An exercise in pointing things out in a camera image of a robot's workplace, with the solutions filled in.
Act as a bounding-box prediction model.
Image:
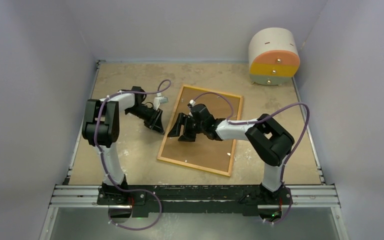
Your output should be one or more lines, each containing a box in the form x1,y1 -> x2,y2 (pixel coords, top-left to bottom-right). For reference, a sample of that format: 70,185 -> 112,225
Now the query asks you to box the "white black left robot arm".
81,86 -> 165,205

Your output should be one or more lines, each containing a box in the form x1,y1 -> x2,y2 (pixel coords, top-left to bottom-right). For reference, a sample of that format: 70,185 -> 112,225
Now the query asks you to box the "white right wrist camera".
187,99 -> 196,108

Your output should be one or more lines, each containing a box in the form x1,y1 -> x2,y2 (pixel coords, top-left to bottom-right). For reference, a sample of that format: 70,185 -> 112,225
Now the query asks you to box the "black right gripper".
168,112 -> 206,142

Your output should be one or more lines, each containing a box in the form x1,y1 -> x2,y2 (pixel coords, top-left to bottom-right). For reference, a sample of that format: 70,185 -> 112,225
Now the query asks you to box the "yellow wooden picture frame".
156,84 -> 245,177

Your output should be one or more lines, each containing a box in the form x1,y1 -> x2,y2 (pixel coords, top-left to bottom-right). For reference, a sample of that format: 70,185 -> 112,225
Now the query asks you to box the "brown cardboard backing board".
161,87 -> 241,173

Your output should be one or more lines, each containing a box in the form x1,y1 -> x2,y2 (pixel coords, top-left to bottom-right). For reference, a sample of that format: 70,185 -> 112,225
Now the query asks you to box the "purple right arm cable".
188,91 -> 311,226

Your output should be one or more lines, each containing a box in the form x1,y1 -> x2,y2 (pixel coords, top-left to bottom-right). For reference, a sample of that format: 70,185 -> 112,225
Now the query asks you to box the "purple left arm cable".
93,78 -> 163,232

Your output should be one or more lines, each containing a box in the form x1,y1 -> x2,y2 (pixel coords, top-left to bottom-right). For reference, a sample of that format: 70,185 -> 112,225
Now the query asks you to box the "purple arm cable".
188,91 -> 311,226
93,78 -> 163,232

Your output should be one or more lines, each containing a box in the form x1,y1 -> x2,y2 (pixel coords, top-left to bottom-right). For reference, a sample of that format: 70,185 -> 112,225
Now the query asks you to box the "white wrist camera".
187,99 -> 196,108
152,93 -> 169,110

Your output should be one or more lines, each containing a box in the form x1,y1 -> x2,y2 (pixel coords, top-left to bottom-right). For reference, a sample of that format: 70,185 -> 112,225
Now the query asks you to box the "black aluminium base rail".
49,184 -> 340,219

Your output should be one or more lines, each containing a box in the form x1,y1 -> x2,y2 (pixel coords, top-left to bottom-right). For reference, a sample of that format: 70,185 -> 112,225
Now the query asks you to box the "round three-drawer cabinet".
248,27 -> 300,86

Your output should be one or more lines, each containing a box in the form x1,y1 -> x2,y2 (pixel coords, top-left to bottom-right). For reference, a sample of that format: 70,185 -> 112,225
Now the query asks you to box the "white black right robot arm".
167,103 -> 295,204

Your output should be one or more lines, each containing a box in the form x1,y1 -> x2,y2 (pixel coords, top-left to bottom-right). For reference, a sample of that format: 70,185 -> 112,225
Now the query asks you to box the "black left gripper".
125,105 -> 165,135

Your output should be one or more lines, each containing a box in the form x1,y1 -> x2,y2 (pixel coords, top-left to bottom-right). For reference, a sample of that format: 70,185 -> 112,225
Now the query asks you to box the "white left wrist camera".
152,93 -> 169,110

